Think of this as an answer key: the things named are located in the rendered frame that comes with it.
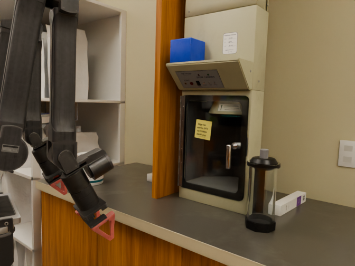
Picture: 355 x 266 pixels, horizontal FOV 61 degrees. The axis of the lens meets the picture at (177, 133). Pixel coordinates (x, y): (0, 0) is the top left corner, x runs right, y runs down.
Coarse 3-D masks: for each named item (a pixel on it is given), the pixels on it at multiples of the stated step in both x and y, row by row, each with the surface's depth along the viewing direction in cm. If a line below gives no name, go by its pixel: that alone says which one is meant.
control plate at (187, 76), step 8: (176, 72) 119; (184, 72) 117; (192, 72) 114; (200, 72) 112; (208, 72) 110; (216, 72) 108; (184, 80) 120; (192, 80) 118; (200, 80) 116; (208, 80) 114; (216, 80) 112
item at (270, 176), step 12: (252, 168) 99; (264, 168) 96; (276, 168) 96; (252, 180) 99; (264, 180) 97; (276, 180) 99; (252, 192) 99; (264, 192) 97; (252, 204) 100; (264, 204) 98; (252, 216) 100; (264, 216) 98
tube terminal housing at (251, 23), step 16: (208, 16) 119; (224, 16) 114; (240, 16) 110; (256, 16) 107; (192, 32) 124; (208, 32) 119; (224, 32) 115; (240, 32) 111; (256, 32) 108; (208, 48) 120; (240, 48) 111; (256, 48) 109; (256, 64) 110; (256, 80) 111; (256, 96) 113; (256, 112) 114; (256, 128) 115; (256, 144) 116; (192, 192) 129; (224, 208) 119; (240, 208) 115
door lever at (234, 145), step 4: (232, 144) 114; (236, 144) 113; (228, 148) 109; (232, 148) 114; (236, 148) 113; (228, 152) 110; (228, 156) 110; (228, 160) 110; (228, 164) 110; (228, 168) 110
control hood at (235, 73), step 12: (204, 60) 108; (216, 60) 105; (228, 60) 102; (240, 60) 100; (228, 72) 106; (240, 72) 103; (252, 72) 108; (180, 84) 124; (228, 84) 110; (240, 84) 107
